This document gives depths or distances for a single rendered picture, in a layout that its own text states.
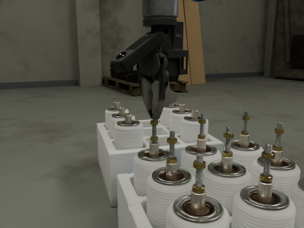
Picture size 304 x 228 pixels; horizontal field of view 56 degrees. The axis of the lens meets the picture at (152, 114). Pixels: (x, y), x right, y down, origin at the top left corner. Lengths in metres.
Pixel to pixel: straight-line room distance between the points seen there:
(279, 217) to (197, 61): 3.85
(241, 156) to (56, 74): 3.56
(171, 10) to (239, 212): 0.39
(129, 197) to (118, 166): 0.27
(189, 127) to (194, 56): 3.31
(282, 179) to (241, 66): 4.90
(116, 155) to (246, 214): 0.50
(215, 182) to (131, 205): 0.18
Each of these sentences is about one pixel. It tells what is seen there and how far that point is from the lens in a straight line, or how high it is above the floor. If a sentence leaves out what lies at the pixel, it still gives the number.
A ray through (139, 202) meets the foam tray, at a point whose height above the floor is 0.18.
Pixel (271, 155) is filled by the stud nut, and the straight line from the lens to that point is 0.48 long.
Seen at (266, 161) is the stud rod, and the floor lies 0.32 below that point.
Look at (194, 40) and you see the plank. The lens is 4.30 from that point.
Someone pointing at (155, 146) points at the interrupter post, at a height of 0.27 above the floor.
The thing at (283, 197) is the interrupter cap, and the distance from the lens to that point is 0.53.
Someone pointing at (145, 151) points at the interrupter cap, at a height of 0.25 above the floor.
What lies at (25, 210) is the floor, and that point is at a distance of 1.02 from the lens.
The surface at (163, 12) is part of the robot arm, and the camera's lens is 0.60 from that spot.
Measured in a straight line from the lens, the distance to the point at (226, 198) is 0.58.
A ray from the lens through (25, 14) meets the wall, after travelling 4.08.
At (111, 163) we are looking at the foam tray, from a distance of 0.89.
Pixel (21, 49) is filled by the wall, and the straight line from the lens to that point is 4.05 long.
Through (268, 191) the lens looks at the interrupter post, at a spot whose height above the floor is 0.27.
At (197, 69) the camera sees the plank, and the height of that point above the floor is 0.21.
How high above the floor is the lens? 0.49
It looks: 13 degrees down
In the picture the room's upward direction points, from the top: straight up
